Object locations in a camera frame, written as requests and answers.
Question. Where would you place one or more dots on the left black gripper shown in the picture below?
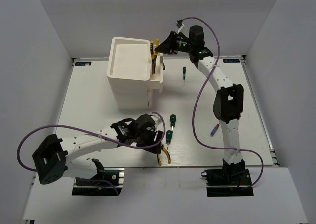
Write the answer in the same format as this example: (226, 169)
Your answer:
(153, 132)

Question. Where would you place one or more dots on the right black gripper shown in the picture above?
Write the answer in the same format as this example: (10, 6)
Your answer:
(169, 46)

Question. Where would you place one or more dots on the yellow handled pliers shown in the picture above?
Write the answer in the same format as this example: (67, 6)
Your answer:
(153, 57)
(163, 156)

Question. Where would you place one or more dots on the thin green precision screwdriver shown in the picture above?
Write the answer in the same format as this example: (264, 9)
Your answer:
(184, 75)

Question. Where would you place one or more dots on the green stubby screwdriver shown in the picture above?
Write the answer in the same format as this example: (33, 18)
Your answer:
(168, 135)
(172, 120)

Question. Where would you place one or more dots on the white drawer cabinet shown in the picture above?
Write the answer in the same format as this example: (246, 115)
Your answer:
(129, 73)

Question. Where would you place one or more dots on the blue red screwdriver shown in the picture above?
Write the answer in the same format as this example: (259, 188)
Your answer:
(214, 130)

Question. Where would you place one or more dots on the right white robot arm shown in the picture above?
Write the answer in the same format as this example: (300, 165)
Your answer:
(228, 103)

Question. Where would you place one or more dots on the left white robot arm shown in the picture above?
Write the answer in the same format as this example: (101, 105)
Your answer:
(61, 157)

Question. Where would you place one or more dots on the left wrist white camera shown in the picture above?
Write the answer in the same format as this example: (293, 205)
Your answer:
(157, 120)

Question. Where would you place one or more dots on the wrist white camera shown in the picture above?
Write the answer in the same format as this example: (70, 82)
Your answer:
(157, 120)
(179, 23)

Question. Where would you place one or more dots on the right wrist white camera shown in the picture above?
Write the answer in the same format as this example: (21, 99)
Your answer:
(179, 23)

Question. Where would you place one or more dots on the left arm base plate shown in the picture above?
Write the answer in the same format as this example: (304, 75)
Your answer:
(105, 183)

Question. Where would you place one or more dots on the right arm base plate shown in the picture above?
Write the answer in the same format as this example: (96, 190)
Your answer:
(219, 186)

